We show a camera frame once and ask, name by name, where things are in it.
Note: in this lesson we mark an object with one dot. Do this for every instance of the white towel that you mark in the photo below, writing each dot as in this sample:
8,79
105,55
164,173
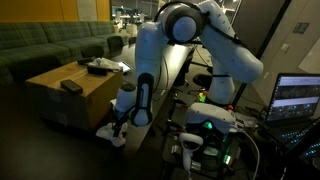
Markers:
106,63

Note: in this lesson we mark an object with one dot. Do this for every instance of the small red knob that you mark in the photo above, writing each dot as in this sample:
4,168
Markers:
230,107

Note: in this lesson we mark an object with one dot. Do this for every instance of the white wall outlet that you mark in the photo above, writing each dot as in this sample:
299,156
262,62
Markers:
286,47

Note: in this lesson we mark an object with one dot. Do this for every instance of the white VR headset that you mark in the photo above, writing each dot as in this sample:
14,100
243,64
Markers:
208,115

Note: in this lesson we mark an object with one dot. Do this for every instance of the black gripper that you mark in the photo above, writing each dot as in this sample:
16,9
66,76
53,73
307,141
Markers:
121,119

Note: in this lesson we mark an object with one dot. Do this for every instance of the green plaid couch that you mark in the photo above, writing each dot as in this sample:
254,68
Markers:
40,43

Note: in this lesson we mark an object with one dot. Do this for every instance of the tablet with lit screen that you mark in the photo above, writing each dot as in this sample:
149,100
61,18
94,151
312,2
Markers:
126,66

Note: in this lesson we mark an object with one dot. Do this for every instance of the dark wall switch plate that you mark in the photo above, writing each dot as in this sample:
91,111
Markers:
302,27

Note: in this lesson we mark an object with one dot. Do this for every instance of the black slanted stand pole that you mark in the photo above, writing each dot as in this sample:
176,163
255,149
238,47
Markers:
273,30

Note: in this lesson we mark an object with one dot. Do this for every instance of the dark grey block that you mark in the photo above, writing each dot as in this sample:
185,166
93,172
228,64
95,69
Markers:
71,86

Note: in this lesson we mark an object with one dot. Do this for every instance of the large cardboard box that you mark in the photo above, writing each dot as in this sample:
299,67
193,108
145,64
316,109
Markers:
83,110

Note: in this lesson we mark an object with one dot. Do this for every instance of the small green yellow toy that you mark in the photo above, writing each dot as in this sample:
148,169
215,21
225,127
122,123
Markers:
202,97

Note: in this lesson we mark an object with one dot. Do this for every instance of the black equipment green lights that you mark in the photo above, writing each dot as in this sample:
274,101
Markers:
213,153

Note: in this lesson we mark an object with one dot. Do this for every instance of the open black laptop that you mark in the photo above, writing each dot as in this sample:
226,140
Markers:
293,96

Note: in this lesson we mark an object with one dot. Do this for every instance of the white cloth red spot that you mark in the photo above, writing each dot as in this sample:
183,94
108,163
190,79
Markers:
106,133

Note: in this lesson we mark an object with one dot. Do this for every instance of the white VR controller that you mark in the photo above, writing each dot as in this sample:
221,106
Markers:
190,146

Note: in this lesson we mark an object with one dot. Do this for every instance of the white wall board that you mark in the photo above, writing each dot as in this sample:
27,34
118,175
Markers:
311,60

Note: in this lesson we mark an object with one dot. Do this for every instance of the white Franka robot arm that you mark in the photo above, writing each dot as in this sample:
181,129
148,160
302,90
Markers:
233,63

